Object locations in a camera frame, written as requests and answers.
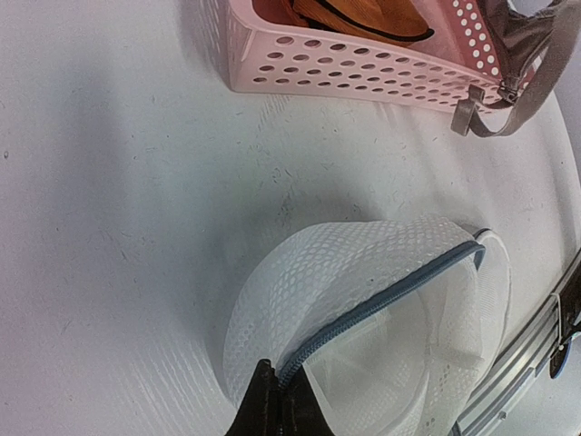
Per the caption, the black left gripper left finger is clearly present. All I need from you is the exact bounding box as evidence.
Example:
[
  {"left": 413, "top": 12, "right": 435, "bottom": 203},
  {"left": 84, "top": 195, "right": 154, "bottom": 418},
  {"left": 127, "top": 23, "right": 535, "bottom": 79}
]
[{"left": 225, "top": 359, "right": 281, "bottom": 436}]

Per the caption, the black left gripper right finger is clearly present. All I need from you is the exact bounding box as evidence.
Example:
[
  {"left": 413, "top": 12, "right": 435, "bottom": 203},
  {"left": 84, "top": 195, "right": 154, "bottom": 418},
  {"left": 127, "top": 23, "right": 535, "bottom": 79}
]
[{"left": 281, "top": 376, "right": 334, "bottom": 436}]

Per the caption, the white mesh laundry bag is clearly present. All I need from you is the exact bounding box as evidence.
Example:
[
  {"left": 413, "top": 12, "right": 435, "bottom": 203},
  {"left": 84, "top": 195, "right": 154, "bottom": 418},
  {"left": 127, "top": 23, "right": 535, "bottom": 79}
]
[{"left": 222, "top": 216, "right": 511, "bottom": 435}]

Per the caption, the orange black bra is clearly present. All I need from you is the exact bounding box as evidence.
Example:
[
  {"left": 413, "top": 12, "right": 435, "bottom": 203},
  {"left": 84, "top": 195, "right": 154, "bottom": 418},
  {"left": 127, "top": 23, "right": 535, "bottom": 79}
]
[{"left": 252, "top": 0, "right": 435, "bottom": 46}]

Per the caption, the grey bra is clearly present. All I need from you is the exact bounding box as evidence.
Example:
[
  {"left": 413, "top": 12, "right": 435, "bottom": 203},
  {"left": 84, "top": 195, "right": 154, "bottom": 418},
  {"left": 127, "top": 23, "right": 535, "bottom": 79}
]
[{"left": 451, "top": 1, "right": 580, "bottom": 138}]

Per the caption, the pink perforated plastic basket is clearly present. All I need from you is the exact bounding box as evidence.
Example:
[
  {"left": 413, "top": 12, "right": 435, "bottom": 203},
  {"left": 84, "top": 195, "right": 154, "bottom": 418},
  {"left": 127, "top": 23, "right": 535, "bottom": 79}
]
[{"left": 226, "top": 1, "right": 501, "bottom": 113}]

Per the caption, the aluminium front rail frame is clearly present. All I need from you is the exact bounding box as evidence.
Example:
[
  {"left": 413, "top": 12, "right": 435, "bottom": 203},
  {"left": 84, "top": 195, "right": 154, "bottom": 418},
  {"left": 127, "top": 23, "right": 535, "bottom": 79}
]
[{"left": 449, "top": 254, "right": 580, "bottom": 435}]

